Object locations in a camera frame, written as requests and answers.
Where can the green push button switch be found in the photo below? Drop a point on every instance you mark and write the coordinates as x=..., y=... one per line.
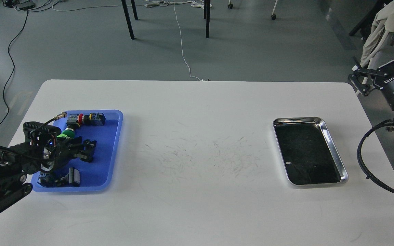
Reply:
x=67, y=133

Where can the black rectangular block part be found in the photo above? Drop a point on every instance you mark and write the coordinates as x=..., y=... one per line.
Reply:
x=72, y=178

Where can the beige cloth on chair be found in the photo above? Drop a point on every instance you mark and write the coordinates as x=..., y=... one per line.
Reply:
x=382, y=25

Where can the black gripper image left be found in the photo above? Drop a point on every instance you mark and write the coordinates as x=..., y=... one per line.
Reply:
x=61, y=153

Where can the black table leg left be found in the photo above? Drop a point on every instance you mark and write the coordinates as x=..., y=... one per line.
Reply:
x=127, y=16

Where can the silver metal tray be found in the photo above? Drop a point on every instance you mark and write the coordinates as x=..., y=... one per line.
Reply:
x=309, y=154

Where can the black table leg right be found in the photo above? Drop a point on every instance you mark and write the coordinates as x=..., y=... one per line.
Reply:
x=206, y=16

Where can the black table leg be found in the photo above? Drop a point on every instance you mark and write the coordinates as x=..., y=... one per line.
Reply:
x=206, y=16
x=127, y=16

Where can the blue plastic tray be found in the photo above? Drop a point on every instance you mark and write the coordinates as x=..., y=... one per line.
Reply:
x=97, y=175

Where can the red push button switch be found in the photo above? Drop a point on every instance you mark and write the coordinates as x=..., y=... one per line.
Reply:
x=75, y=121

